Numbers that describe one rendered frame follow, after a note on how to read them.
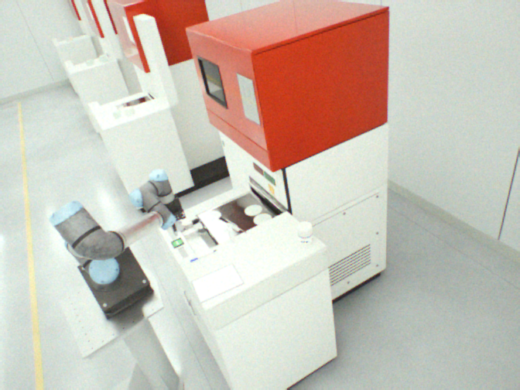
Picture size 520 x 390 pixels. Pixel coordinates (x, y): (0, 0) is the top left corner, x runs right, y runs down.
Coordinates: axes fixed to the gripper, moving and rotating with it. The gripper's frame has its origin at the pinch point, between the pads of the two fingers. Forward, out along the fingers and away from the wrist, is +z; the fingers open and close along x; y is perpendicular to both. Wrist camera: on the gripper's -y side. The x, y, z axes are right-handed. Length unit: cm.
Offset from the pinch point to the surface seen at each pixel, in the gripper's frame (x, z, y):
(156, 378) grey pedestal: -4, 85, -39
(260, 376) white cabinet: -45, 73, 9
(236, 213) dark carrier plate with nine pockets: 14.7, 15.9, 38.3
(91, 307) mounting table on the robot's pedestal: 6, 24, -50
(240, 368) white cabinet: -45, 58, 1
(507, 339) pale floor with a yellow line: -90, 106, 147
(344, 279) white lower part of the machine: -12, 85, 92
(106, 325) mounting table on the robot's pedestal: -10, 24, -46
